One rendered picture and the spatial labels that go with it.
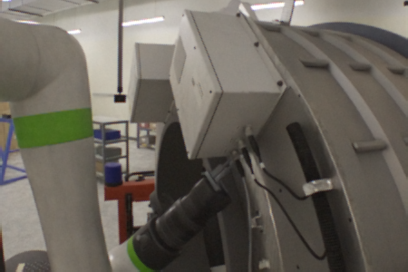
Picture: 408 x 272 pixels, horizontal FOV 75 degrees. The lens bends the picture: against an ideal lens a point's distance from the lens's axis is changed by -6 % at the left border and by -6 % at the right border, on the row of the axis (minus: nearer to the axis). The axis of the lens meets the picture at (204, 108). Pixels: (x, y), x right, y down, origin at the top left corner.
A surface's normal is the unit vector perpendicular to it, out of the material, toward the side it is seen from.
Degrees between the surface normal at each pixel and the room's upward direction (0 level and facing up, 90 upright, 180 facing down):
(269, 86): 42
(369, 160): 54
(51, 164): 92
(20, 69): 105
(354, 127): 49
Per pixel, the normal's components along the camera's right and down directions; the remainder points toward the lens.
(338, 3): -0.51, 0.06
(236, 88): 0.25, -0.68
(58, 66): 0.92, 0.19
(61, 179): 0.43, 0.09
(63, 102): 0.71, -0.02
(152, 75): 0.30, -0.50
